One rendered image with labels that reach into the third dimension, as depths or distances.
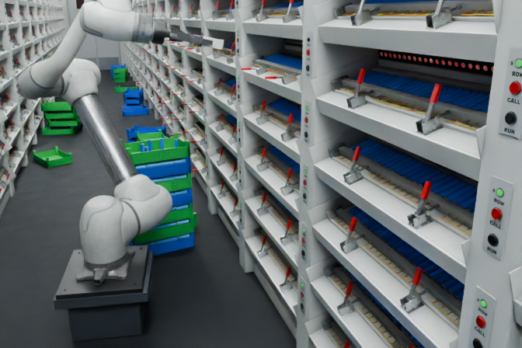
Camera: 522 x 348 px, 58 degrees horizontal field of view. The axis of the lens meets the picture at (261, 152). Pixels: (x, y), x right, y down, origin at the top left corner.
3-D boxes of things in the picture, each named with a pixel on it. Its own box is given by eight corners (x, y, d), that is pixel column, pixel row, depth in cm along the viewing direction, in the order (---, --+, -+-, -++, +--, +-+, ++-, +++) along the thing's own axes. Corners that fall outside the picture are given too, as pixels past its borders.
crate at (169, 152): (128, 165, 217) (127, 148, 215) (119, 154, 234) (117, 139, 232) (190, 157, 230) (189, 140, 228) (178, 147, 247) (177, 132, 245)
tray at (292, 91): (305, 106, 139) (297, 76, 135) (245, 81, 194) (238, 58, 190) (364, 81, 143) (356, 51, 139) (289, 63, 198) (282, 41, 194)
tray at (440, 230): (470, 289, 80) (457, 222, 75) (317, 177, 135) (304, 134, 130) (562, 238, 84) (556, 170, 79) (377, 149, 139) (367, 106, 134)
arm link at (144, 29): (132, 42, 143) (152, 46, 145) (136, 12, 141) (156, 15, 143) (130, 40, 151) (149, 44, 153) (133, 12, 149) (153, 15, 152)
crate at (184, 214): (133, 229, 226) (132, 214, 223) (124, 214, 243) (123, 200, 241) (193, 217, 239) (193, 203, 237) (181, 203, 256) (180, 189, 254)
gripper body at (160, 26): (148, 42, 153) (177, 47, 156) (151, 43, 145) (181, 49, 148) (151, 18, 151) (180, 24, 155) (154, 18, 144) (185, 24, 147)
